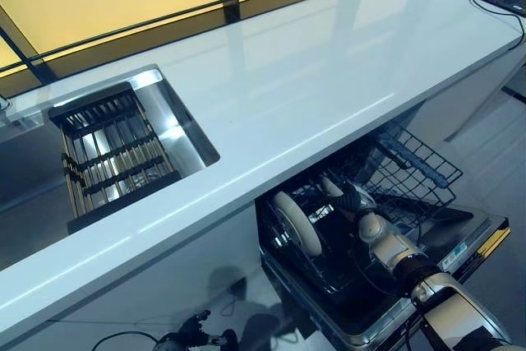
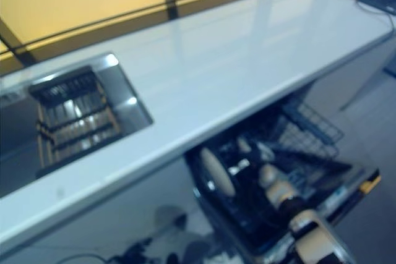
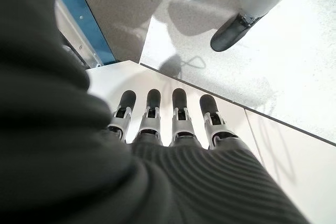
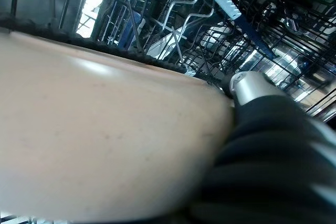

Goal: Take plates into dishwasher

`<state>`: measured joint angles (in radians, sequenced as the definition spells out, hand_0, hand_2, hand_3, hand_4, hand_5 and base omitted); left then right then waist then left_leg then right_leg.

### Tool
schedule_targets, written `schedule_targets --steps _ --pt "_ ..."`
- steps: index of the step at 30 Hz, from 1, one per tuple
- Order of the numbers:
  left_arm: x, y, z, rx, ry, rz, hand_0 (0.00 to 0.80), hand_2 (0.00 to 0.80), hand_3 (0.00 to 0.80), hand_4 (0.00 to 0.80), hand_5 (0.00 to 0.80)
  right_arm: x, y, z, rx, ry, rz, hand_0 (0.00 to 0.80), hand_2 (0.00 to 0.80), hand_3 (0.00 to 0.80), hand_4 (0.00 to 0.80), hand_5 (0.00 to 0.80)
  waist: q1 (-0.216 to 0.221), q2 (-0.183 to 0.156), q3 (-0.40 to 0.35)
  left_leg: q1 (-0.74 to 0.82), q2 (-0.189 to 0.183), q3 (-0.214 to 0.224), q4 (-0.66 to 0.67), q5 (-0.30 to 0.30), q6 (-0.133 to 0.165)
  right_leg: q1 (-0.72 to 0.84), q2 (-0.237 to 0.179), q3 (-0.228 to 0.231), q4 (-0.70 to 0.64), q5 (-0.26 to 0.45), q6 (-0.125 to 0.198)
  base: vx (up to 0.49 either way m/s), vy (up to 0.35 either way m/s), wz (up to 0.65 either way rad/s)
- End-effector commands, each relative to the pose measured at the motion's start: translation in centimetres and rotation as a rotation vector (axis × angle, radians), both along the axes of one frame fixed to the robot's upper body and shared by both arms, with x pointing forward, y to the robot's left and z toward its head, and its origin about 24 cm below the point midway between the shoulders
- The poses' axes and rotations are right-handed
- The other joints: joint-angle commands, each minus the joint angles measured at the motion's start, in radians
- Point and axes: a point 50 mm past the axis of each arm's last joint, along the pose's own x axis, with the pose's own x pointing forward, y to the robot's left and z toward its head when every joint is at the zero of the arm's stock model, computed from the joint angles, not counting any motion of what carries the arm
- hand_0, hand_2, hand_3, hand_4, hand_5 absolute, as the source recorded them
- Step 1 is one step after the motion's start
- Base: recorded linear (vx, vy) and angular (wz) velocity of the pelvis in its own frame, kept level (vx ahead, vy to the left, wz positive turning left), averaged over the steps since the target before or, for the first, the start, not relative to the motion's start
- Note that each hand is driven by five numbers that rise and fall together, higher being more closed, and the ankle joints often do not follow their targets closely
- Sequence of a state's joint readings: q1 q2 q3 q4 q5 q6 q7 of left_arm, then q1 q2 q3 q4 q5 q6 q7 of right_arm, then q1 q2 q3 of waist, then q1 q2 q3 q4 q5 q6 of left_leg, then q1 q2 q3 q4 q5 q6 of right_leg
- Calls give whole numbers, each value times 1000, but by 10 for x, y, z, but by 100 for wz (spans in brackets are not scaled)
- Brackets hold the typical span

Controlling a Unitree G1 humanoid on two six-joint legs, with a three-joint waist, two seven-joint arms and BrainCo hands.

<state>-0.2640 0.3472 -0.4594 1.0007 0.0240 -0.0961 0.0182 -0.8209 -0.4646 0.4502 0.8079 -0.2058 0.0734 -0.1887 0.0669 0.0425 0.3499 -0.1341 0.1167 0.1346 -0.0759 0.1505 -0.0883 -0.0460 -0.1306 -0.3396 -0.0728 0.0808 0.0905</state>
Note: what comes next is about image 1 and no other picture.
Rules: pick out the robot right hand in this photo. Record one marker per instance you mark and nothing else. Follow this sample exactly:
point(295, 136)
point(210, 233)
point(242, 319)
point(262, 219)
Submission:
point(349, 201)

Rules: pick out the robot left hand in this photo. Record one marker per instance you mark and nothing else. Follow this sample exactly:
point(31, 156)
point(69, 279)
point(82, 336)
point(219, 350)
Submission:
point(195, 326)

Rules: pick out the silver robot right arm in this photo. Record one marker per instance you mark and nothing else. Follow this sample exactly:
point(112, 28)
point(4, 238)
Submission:
point(394, 244)

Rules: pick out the white glossy cabinet front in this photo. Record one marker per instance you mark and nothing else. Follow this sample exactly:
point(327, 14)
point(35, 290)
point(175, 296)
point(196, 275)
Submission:
point(164, 277)
point(452, 108)

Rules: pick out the grey spiked holder strip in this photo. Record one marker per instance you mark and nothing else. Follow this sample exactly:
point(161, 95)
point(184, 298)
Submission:
point(415, 162)

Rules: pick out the white paper label sticker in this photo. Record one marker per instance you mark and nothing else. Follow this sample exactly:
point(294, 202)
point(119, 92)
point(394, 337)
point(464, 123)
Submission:
point(454, 256)

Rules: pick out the stainless steel kitchen sink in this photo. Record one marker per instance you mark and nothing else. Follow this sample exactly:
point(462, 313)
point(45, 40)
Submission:
point(181, 137)

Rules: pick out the black roll-up drying rack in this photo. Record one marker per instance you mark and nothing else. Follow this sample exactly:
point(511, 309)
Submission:
point(115, 162)

